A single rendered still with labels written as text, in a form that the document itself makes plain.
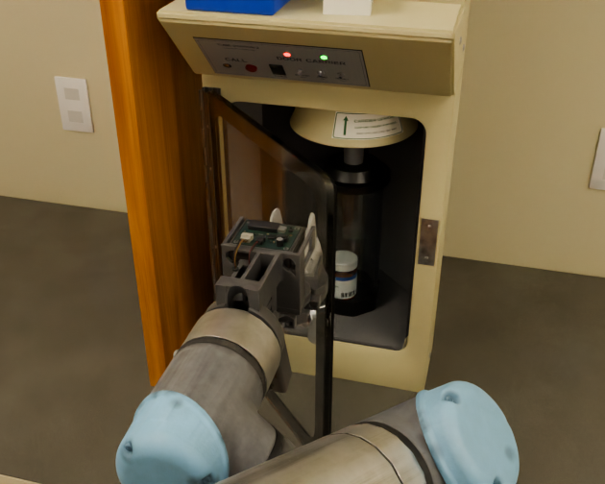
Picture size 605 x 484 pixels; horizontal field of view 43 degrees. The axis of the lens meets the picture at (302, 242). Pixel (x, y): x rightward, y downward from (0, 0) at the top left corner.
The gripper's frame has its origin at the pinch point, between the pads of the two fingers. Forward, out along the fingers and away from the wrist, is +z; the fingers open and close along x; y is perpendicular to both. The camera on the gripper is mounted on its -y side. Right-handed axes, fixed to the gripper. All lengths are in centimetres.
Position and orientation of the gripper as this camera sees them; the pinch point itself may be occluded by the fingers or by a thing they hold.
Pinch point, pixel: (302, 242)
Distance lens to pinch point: 79.9
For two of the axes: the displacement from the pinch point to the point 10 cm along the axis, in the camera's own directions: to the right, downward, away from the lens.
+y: 0.0, -8.6, -5.1
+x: -9.7, -1.3, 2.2
